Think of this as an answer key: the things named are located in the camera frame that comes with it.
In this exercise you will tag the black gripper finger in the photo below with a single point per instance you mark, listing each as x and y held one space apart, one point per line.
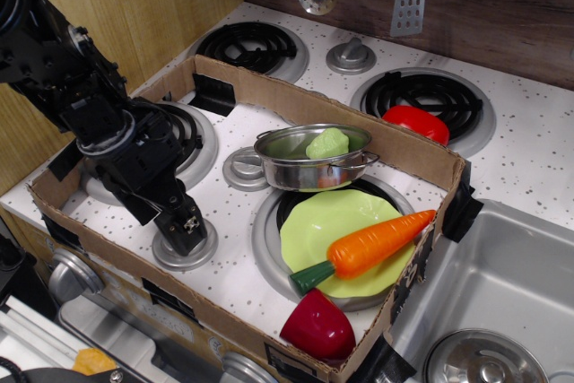
183 227

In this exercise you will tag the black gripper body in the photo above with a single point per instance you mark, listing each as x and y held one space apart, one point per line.
138 165

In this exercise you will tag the orange toy carrot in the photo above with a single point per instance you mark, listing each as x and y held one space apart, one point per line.
358 256

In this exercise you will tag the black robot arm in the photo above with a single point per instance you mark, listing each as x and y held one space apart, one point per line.
57 67

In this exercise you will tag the light green plastic plate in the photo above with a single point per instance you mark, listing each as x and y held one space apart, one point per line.
315 223

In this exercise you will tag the front silver stove knob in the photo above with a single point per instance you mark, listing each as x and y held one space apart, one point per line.
169 259

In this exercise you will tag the silver stove knob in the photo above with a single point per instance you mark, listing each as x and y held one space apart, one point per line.
243 170
351 57
169 259

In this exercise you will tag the front left black burner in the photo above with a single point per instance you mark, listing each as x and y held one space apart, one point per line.
200 147

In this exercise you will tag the black burner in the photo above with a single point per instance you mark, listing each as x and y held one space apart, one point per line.
260 47
266 241
460 104
200 147

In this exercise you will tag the brown cardboard fence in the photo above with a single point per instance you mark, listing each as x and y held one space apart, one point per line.
228 294

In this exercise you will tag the middle silver stove knob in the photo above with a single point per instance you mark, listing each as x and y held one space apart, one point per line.
243 170

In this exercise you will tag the front right black burner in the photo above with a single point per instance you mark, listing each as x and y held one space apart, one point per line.
266 241

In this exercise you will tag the left silver oven knob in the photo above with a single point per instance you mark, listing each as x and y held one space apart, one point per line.
71 277

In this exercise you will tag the silver oven knob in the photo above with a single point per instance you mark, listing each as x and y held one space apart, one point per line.
71 277
238 368

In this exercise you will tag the silver metal pot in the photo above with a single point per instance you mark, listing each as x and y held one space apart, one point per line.
287 167

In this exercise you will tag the right silver oven knob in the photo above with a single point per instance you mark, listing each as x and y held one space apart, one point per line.
238 368

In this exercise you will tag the back left black burner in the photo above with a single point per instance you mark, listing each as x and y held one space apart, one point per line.
260 47

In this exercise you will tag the orange sponge piece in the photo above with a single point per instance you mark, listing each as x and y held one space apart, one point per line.
92 361

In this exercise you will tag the dark red plastic cup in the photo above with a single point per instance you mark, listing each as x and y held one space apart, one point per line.
319 328

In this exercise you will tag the green toy lettuce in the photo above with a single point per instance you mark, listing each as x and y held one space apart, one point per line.
330 143

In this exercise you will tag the back silver stove knob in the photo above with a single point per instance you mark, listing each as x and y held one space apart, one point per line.
351 57

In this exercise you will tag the red toy pepper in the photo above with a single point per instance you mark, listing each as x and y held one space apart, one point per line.
419 121

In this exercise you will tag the back right black burner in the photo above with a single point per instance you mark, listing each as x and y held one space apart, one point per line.
460 104

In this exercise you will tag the silver slotted spatula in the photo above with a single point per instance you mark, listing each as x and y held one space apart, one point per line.
407 18

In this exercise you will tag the grey toy sink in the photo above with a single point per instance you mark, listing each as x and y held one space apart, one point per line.
512 274

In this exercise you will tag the silver oven handle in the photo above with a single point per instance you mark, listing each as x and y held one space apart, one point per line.
145 351

